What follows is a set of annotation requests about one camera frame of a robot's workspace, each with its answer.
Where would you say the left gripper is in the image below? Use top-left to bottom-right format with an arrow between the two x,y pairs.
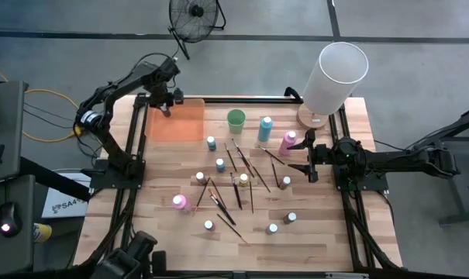
147,83 -> 176,118

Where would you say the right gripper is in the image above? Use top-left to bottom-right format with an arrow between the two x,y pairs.
286,129 -> 338,183

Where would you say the large pink paint bottle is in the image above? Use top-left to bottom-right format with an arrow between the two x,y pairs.
278,130 -> 298,157
171,194 -> 191,213

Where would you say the large teal paint bottle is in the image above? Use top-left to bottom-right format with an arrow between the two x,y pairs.
257,115 -> 274,143

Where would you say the silver ferrule black paintbrush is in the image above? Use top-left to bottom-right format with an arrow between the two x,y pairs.
223,142 -> 239,173
209,195 -> 235,226
229,172 -> 243,211
230,174 -> 243,211
230,137 -> 256,179

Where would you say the gold ferrule black paintbrush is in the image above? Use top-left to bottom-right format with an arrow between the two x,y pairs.
192,177 -> 212,217
209,177 -> 227,209
208,188 -> 237,226
216,212 -> 248,245

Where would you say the orange translucent plastic tray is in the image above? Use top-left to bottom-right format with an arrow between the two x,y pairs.
144,98 -> 206,143

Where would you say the light green plastic cup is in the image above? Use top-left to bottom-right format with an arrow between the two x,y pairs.
226,108 -> 247,135

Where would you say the white shade wooden base lamp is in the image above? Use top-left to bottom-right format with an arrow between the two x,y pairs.
295,41 -> 370,131

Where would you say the black floor fan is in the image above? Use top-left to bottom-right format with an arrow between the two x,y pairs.
167,0 -> 227,61

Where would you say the black diagonal beam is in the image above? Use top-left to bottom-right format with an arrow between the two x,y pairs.
19,156 -> 92,202

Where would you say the white printed cardboard box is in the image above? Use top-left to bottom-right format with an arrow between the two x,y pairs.
41,170 -> 92,219

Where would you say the grey tilted panel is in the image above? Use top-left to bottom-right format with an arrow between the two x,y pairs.
0,80 -> 29,186

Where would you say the black bulky device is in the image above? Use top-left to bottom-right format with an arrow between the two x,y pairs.
89,230 -> 168,279

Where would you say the black metal stand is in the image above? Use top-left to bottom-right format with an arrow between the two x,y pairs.
412,105 -> 469,226

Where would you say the yellow printed can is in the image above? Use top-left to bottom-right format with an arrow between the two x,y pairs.
33,222 -> 53,244

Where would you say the black computer mouse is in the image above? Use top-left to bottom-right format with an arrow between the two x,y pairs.
0,201 -> 23,239

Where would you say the dark grey side desk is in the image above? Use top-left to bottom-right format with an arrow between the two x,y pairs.
0,174 -> 36,276

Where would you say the black frame clamp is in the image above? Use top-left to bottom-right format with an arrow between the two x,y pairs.
283,86 -> 304,104

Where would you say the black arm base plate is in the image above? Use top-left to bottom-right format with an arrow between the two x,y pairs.
89,159 -> 146,190
333,160 -> 389,191

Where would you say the yellow floor cable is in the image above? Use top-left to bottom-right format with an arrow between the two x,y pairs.
0,64 -> 86,143

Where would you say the silver frame bracket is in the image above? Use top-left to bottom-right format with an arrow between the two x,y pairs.
325,272 -> 370,279

